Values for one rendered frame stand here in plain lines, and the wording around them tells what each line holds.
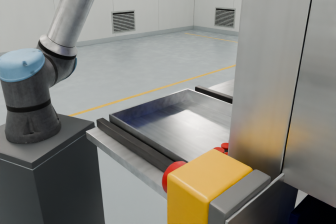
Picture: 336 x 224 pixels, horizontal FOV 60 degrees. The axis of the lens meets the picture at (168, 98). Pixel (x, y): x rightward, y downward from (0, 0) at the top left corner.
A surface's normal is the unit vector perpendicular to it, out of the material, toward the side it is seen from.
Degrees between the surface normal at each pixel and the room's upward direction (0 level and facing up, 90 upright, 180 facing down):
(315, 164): 90
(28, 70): 87
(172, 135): 0
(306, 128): 90
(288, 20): 90
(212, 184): 0
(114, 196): 0
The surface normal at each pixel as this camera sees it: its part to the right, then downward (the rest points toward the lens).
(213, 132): 0.00, -0.93
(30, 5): 0.67, 0.28
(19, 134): -0.03, 0.07
